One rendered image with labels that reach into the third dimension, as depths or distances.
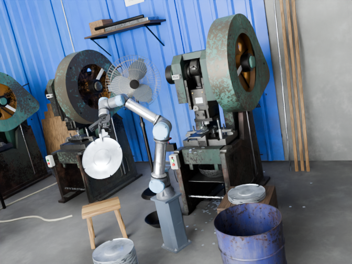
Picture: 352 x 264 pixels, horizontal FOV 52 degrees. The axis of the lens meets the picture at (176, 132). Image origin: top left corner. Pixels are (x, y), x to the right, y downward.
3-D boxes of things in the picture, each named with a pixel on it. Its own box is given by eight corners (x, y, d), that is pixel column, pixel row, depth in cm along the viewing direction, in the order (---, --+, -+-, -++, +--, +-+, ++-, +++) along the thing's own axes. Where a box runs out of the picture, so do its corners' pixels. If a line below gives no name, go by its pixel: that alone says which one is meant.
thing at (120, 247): (136, 254, 236) (136, 253, 236) (92, 268, 230) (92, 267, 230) (130, 234, 264) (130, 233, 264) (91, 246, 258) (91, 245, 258)
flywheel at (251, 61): (272, 78, 344) (253, 121, 293) (251, 81, 355) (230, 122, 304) (254, 5, 309) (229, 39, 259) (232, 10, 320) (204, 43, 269)
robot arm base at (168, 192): (165, 201, 277) (162, 189, 274) (152, 197, 288) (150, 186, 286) (178, 193, 286) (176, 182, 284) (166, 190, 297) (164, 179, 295)
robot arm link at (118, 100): (123, 92, 264) (110, 97, 267) (119, 95, 254) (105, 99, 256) (127, 102, 266) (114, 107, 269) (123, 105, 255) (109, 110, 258)
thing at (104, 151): (129, 164, 236) (129, 164, 235) (92, 187, 237) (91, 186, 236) (112, 130, 248) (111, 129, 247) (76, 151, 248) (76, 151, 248)
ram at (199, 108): (207, 119, 325) (201, 87, 318) (193, 120, 333) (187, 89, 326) (215, 114, 339) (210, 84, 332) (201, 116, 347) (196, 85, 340)
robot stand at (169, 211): (176, 253, 284) (164, 202, 274) (161, 247, 298) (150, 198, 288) (192, 242, 296) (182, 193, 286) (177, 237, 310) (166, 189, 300)
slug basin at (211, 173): (226, 180, 329) (224, 170, 327) (193, 179, 347) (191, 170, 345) (239, 166, 357) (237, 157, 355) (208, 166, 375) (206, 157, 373)
